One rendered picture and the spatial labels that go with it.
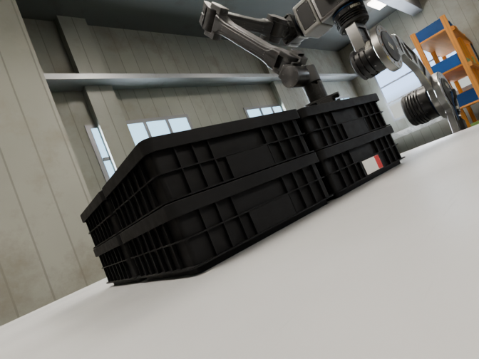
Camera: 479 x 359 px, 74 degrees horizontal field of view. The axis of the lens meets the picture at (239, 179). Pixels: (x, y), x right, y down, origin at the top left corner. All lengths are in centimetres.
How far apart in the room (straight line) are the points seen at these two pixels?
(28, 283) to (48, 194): 58
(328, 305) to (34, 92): 274
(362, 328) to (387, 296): 3
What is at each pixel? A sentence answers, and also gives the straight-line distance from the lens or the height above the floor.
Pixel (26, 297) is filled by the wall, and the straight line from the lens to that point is 242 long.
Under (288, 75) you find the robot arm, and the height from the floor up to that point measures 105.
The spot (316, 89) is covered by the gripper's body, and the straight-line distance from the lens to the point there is 96.
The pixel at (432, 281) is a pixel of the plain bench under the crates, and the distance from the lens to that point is 20.
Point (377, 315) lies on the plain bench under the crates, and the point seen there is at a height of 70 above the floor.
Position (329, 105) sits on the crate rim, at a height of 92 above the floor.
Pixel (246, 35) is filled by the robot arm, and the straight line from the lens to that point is 112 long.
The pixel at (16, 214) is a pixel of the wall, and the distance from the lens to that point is 248.
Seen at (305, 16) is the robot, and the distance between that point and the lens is 165.
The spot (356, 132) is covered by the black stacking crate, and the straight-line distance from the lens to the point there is 93.
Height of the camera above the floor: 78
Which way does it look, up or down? 4 degrees up
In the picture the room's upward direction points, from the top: 23 degrees counter-clockwise
